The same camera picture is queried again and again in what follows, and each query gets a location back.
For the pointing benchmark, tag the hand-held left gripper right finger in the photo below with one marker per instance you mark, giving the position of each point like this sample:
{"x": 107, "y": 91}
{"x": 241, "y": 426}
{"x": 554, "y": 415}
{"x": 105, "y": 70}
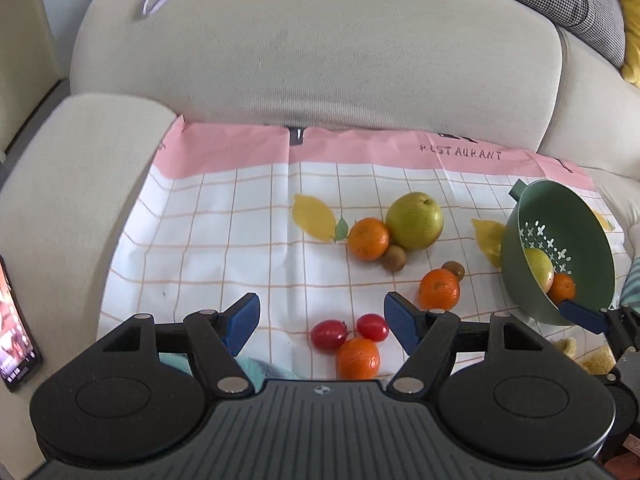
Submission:
{"x": 400, "y": 320}

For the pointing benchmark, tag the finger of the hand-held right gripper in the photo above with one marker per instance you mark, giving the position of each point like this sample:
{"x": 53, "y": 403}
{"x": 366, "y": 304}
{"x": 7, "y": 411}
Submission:
{"x": 582, "y": 316}

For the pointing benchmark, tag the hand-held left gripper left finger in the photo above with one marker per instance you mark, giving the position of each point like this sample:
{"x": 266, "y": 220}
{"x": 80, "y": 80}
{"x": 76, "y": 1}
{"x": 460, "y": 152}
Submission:
{"x": 245, "y": 322}

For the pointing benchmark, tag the red cherry tomato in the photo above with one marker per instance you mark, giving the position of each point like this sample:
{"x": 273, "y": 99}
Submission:
{"x": 372, "y": 326}
{"x": 328, "y": 335}

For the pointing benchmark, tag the orange mandarin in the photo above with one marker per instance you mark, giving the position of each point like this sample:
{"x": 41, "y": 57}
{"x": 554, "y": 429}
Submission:
{"x": 368, "y": 238}
{"x": 563, "y": 287}
{"x": 439, "y": 290}
{"x": 357, "y": 358}

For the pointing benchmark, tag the green colander bowl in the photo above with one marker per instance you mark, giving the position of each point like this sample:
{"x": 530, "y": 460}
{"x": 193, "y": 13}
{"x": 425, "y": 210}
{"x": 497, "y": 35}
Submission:
{"x": 575, "y": 220}

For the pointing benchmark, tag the large green apple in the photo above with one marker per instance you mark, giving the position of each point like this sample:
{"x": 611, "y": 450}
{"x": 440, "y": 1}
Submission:
{"x": 415, "y": 220}

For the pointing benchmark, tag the yellow fluffy cloth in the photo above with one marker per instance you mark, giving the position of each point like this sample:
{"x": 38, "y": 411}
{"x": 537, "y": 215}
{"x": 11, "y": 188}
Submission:
{"x": 597, "y": 357}

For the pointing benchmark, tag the teal patterned blanket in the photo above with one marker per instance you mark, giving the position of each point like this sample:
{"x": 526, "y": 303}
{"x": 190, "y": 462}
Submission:
{"x": 270, "y": 367}

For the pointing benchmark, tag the brown kiwi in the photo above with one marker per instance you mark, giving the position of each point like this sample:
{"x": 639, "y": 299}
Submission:
{"x": 394, "y": 258}
{"x": 453, "y": 270}

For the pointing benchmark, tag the small yellow-green apple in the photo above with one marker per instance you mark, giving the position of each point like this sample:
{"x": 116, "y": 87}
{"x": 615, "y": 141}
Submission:
{"x": 539, "y": 270}

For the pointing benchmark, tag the pink white checked cloth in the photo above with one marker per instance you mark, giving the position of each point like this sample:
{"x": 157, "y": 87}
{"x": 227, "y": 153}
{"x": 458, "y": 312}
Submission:
{"x": 225, "y": 235}

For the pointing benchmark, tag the black smartphone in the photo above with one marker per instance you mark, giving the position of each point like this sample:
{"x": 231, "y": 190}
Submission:
{"x": 12, "y": 340}

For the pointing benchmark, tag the beige sofa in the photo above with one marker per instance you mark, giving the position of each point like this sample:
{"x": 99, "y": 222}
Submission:
{"x": 300, "y": 60}

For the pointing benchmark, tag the yellow cushion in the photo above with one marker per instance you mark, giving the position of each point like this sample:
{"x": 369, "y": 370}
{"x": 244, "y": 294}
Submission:
{"x": 634, "y": 35}

